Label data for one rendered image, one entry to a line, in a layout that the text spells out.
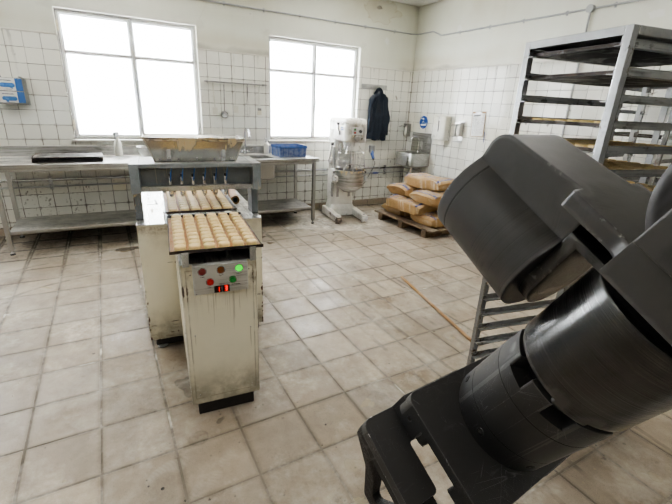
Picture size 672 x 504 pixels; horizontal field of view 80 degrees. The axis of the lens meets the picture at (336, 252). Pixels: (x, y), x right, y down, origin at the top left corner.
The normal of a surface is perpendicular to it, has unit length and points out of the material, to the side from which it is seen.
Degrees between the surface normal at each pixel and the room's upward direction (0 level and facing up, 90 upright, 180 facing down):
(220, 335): 90
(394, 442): 30
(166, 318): 90
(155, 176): 90
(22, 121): 90
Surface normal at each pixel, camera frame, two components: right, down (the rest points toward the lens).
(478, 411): -0.93, -0.07
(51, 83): 0.48, 0.32
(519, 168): -0.88, 0.14
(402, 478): 0.32, -0.66
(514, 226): -0.63, -0.21
